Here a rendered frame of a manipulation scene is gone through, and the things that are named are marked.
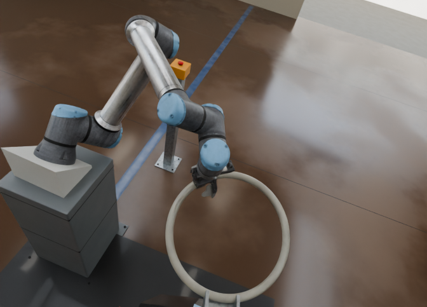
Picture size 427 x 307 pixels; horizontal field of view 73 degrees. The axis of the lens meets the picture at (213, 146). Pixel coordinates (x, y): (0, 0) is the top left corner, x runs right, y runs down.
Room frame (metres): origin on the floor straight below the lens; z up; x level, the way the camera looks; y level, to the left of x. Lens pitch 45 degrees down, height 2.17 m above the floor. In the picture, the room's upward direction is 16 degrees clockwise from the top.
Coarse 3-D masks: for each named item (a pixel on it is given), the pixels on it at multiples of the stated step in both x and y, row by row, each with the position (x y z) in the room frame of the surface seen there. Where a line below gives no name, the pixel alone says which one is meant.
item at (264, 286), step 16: (224, 176) 0.76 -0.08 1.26; (240, 176) 0.78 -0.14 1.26; (272, 192) 0.76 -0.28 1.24; (176, 208) 0.59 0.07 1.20; (288, 240) 0.60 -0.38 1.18; (176, 256) 0.44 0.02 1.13; (176, 272) 0.40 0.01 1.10; (272, 272) 0.48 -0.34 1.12; (192, 288) 0.36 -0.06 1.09; (256, 288) 0.42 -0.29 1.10
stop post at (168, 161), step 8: (176, 64) 1.77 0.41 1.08; (184, 64) 1.80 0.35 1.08; (176, 72) 1.73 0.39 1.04; (184, 72) 1.72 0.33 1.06; (184, 80) 1.80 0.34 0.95; (168, 128) 1.75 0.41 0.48; (176, 128) 1.76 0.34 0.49; (168, 136) 1.75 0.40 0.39; (176, 136) 1.79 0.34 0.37; (168, 144) 1.75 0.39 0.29; (168, 152) 1.75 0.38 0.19; (160, 160) 1.78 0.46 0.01; (168, 160) 1.75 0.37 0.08; (176, 160) 1.83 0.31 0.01; (168, 168) 1.71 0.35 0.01; (176, 168) 1.74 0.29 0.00
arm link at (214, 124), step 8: (208, 104) 0.76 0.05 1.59; (208, 112) 0.71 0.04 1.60; (216, 112) 0.74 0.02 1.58; (208, 120) 0.69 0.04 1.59; (216, 120) 0.71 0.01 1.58; (208, 128) 0.68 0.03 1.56; (216, 128) 0.69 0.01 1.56; (224, 128) 0.72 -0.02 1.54; (200, 136) 0.67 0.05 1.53; (208, 136) 0.66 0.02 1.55; (216, 136) 0.66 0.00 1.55; (224, 136) 0.69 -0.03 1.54
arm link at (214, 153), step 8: (200, 144) 0.64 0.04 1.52; (208, 144) 0.62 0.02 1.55; (216, 144) 0.63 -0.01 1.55; (224, 144) 0.64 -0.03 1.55; (200, 152) 0.61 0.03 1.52; (208, 152) 0.60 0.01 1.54; (216, 152) 0.61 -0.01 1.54; (224, 152) 0.62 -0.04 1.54; (200, 160) 0.60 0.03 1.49; (208, 160) 0.58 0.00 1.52; (216, 160) 0.59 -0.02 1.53; (224, 160) 0.59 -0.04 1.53; (200, 168) 0.61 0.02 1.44; (208, 168) 0.58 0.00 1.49; (216, 168) 0.58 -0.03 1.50; (208, 176) 0.61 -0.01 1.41
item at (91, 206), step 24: (96, 168) 0.91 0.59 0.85; (0, 192) 0.66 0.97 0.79; (24, 192) 0.66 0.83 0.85; (48, 192) 0.70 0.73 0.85; (72, 192) 0.73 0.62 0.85; (96, 192) 0.83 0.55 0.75; (24, 216) 0.65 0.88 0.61; (48, 216) 0.63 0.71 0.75; (72, 216) 0.64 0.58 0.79; (96, 216) 0.79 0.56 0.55; (48, 240) 0.64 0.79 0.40; (72, 240) 0.61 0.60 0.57; (96, 240) 0.75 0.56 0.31; (72, 264) 0.62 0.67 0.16; (96, 264) 0.71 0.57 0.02
